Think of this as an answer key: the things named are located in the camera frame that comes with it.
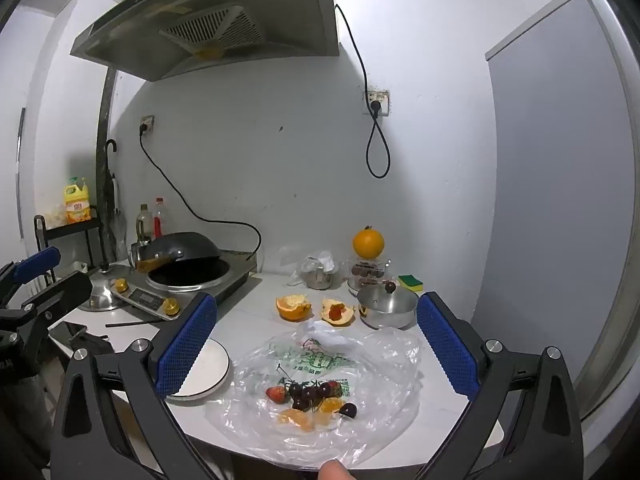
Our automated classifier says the large peeled orange piece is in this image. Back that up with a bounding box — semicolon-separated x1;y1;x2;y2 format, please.
279;408;316;433

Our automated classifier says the grey door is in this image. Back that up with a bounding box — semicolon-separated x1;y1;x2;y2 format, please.
485;0;640;411

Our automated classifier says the grey vertical pipe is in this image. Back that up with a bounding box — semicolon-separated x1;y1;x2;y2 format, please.
95;67;121;201

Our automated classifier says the black range hood cable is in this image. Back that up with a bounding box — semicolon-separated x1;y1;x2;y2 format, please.
334;4;391;179

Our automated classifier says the steel wok lid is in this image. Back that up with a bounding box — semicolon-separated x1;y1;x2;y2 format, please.
82;262;133;313

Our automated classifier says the orange peel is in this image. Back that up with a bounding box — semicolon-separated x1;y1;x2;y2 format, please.
320;297;356;327

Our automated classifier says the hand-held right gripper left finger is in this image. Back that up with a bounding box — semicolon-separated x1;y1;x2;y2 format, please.
52;291;236;480

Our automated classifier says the black wok with wooden handle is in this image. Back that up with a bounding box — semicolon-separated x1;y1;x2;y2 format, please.
135;231;222;275

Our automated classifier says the dark metal object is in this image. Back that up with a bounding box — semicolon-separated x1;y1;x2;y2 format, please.
67;325;113;361

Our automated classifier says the whole orange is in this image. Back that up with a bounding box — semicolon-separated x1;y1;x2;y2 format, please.
352;226;386;261

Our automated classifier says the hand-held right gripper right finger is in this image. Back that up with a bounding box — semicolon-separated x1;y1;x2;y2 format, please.
416;291;586;480

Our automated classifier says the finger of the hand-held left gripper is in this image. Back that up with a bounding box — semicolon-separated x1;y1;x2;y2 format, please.
0;270;95;341
0;246;62;306

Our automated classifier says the yellow oil bottle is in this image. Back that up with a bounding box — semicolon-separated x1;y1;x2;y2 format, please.
62;176;93;225

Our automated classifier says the clear plastic fruit box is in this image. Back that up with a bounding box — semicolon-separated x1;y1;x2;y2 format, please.
347;257;393;297

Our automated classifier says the small steel cup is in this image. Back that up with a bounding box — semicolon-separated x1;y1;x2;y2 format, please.
302;265;336;291

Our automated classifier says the steel induction cooker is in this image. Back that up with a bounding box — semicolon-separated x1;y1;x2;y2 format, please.
111;247;258;322

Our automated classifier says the black cooker power cable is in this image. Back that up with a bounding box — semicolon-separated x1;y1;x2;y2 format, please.
138;127;263;263

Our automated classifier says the white round plate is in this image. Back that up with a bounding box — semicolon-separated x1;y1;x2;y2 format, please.
162;337;232;402

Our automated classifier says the black chopstick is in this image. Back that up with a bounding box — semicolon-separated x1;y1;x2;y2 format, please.
105;316;161;329

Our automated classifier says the person's right hand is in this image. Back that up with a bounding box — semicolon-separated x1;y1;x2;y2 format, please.
320;460;351;480

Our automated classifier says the clear printed plastic bag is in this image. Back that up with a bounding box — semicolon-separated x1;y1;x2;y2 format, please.
207;321;423;470

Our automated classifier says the black folded umbrella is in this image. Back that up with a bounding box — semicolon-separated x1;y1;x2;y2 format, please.
102;139;129;262

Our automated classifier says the black metal rack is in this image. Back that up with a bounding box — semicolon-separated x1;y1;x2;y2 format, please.
33;212;106;286

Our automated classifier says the half peeled orange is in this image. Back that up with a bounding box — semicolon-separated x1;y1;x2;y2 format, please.
275;292;312;322

